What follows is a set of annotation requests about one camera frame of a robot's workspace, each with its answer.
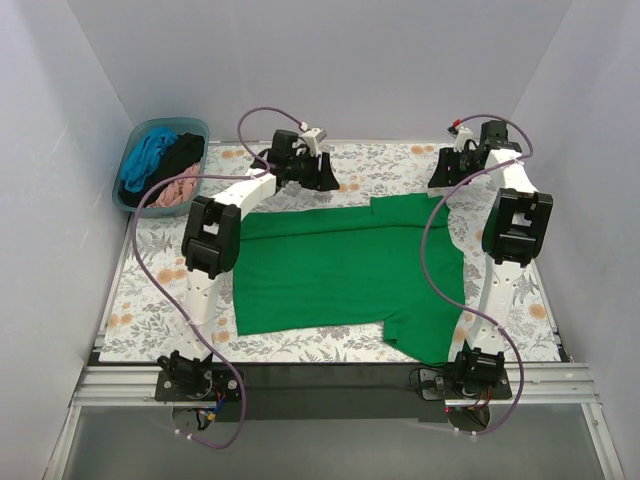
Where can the aluminium mounting rail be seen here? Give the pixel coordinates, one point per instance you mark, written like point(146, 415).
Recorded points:
point(141, 385)

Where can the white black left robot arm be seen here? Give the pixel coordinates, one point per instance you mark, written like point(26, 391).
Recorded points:
point(211, 245)

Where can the pink t shirt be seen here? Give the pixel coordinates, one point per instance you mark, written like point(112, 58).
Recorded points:
point(178, 191)

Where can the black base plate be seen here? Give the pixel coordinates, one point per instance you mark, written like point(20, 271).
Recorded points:
point(330, 395)

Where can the blue t shirt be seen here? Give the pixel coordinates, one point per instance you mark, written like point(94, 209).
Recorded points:
point(145, 158)

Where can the teal plastic laundry bin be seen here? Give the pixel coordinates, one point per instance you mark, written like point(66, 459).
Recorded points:
point(180, 125)

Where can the black t shirt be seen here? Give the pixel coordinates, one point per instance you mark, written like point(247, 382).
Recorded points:
point(188, 150)

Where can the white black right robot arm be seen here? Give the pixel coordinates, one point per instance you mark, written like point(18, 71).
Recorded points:
point(512, 237)

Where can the floral patterned table mat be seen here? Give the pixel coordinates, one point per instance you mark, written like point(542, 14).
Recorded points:
point(142, 322)

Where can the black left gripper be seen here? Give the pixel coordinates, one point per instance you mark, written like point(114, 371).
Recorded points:
point(314, 170)

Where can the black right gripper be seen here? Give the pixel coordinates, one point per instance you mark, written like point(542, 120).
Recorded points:
point(455, 167)

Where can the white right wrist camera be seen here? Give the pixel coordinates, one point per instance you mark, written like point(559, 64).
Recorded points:
point(461, 135)

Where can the green t shirt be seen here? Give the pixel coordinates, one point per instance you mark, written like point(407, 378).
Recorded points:
point(392, 262)

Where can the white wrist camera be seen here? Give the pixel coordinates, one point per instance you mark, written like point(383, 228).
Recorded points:
point(313, 138)
point(461, 135)

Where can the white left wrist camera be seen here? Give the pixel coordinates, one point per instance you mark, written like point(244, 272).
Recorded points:
point(313, 138)

